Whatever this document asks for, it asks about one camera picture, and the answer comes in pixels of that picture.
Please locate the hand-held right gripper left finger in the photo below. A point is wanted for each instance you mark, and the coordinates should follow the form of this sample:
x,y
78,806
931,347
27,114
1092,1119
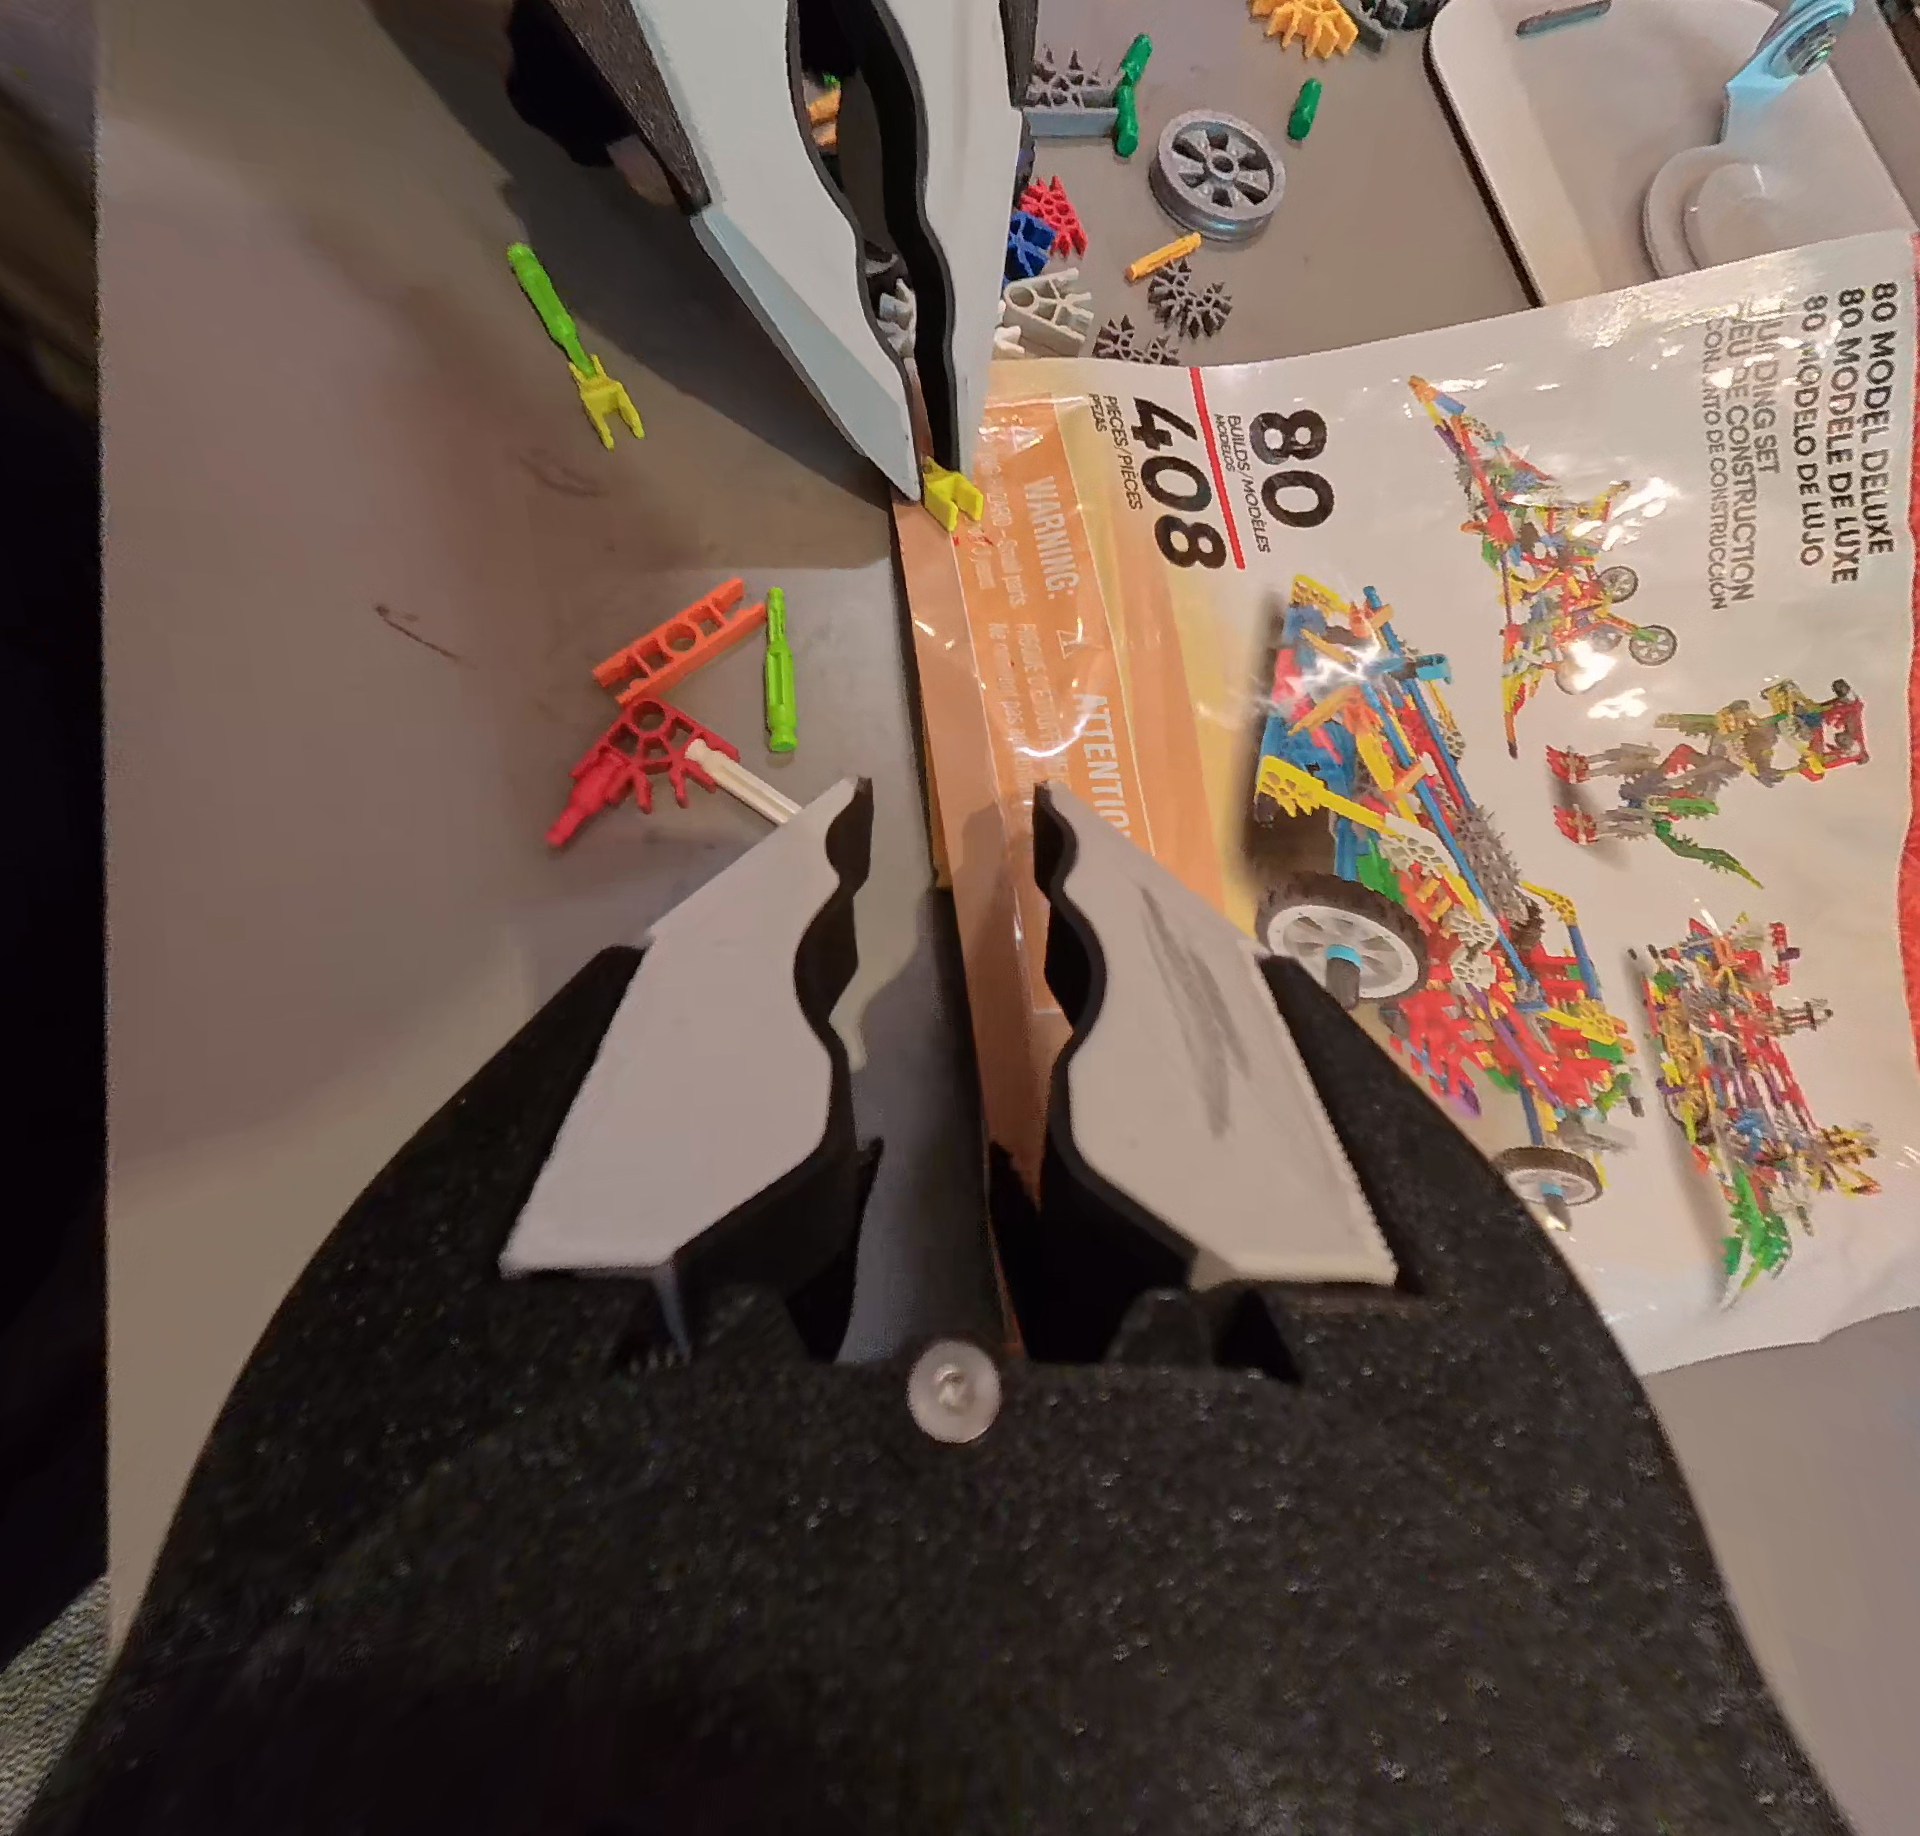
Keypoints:
x,y
690,1102

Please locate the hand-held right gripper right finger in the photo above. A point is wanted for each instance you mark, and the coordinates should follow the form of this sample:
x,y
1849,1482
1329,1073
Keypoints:
x,y
1215,1116

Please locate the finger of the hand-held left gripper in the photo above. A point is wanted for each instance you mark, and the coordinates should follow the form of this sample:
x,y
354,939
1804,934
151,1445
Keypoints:
x,y
967,142
750,186

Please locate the lime green rod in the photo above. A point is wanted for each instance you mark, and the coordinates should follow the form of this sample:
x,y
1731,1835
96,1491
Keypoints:
x,y
778,666
543,298

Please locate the red fan connector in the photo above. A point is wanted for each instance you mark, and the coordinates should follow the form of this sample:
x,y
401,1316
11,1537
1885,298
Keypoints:
x,y
1050,208

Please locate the pale grey toy rod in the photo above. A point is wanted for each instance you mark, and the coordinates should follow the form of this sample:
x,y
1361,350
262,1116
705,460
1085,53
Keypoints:
x,y
1072,122

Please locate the blue snowflake connector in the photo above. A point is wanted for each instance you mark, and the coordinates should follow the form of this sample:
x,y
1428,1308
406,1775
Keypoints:
x,y
1026,238

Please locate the grey fan connector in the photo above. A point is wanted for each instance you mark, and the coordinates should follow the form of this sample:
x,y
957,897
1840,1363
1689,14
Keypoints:
x,y
1072,84

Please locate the green short rod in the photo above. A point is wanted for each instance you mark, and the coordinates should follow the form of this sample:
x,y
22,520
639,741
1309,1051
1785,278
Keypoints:
x,y
1135,59
1125,119
1305,107

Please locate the white snowflake connector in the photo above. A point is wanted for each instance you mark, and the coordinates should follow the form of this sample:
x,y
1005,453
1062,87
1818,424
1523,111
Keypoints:
x,y
896,317

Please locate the white fan connector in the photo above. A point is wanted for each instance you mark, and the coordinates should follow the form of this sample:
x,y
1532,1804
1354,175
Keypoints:
x,y
1050,317

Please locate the yellow toy rod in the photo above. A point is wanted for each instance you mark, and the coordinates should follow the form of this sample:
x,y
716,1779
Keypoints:
x,y
1161,258

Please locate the dark grey snowflake connector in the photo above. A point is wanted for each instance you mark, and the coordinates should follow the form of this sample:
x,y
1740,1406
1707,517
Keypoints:
x,y
1190,298
1131,341

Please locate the grey wheel hub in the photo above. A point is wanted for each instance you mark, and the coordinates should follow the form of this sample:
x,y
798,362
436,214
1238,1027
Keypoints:
x,y
1215,223

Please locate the red connector on white rod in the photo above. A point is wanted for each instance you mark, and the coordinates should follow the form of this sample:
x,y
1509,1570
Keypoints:
x,y
750,787

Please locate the orange clip connector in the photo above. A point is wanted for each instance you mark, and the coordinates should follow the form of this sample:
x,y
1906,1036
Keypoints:
x,y
661,651

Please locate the white document stand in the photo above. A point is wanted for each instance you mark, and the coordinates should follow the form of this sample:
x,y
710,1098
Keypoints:
x,y
1576,111

